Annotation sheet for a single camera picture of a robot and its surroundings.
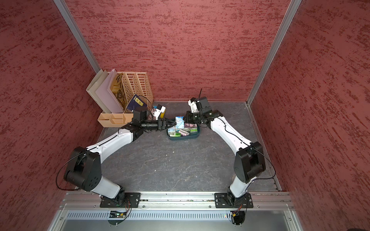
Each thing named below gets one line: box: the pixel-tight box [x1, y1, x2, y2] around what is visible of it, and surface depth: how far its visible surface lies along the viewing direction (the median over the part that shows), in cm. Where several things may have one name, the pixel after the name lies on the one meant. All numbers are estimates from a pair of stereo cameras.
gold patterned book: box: [110, 73, 128, 111], surface depth 104 cm
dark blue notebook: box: [126, 93, 148, 112], surface depth 105 cm
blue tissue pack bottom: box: [174, 115, 185, 129], surface depth 85 cm
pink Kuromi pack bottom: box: [178, 128, 190, 137], surface depth 98 cm
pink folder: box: [95, 68, 124, 114], surface depth 95 cm
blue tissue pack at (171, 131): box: [167, 127, 176, 137], surface depth 97 cm
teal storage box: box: [166, 124, 201, 142], surface depth 99 cm
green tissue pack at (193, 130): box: [190, 127, 199, 133], surface depth 102 cm
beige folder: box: [85, 68, 112, 114], surface depth 94 cm
